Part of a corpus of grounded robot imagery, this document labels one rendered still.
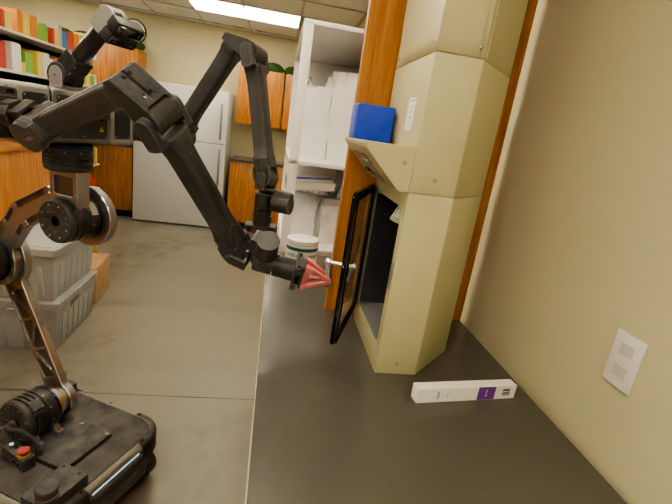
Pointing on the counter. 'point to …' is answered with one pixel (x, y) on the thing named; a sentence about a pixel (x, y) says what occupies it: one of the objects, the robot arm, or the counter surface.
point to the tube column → (463, 30)
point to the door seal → (349, 259)
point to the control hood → (388, 161)
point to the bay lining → (379, 252)
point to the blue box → (372, 122)
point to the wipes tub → (306, 244)
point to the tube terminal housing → (434, 203)
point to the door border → (346, 264)
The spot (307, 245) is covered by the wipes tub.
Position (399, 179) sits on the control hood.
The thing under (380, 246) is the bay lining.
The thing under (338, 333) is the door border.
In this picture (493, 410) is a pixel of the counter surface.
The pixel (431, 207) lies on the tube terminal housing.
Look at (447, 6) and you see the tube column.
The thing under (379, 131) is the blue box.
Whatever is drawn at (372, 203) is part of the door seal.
